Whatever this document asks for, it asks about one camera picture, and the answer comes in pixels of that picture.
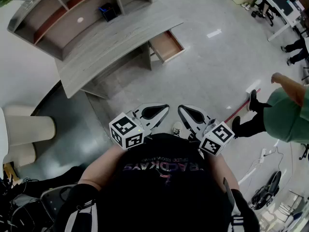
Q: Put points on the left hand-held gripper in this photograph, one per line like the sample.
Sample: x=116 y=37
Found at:
x=123 y=129

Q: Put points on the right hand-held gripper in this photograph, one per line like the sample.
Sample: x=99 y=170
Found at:
x=217 y=139

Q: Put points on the wooden drawer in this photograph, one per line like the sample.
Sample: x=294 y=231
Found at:
x=166 y=45

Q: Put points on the person's left forearm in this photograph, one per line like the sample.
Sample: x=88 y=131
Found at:
x=101 y=168

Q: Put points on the person's right forearm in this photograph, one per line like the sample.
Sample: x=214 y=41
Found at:
x=227 y=170

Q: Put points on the grey wooden desk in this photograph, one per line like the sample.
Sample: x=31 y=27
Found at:
x=108 y=45

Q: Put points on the white office desk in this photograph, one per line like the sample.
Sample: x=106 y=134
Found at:
x=289 y=20

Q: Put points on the person's white sneaker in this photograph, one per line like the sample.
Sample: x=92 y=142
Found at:
x=177 y=129

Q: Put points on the white power strip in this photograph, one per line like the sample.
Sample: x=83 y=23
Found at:
x=262 y=155

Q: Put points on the person in black shirt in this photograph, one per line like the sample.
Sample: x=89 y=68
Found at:
x=164 y=190

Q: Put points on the black wheeled device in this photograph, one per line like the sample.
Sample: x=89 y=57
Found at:
x=268 y=192

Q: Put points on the black pen holder box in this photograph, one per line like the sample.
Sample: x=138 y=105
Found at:
x=109 y=12

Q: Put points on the white round sticker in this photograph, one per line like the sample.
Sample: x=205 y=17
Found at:
x=80 y=19

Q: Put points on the pair of white shoes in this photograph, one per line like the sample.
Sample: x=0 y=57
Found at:
x=246 y=6

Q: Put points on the cream cylindrical stool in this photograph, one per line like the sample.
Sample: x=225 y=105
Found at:
x=31 y=129
x=23 y=155

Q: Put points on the grey wooden shelf unit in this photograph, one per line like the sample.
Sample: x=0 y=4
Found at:
x=72 y=6

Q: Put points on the black backpack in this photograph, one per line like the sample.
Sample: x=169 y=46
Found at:
x=29 y=214

